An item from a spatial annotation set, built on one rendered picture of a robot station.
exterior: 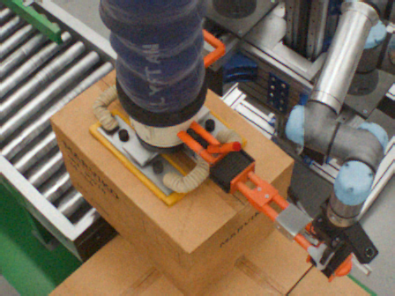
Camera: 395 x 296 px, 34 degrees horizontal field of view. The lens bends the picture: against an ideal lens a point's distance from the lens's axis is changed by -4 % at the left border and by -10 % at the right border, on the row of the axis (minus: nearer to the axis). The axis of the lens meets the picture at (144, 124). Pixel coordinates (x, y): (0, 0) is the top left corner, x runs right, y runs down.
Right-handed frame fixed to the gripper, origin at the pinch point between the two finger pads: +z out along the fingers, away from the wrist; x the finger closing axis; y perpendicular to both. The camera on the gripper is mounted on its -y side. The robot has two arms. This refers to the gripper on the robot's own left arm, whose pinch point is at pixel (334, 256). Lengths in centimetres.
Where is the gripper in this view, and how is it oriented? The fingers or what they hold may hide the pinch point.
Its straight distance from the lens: 158.0
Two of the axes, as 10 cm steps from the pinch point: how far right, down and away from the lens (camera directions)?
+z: 0.9, 5.7, 8.1
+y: -6.6, -5.8, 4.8
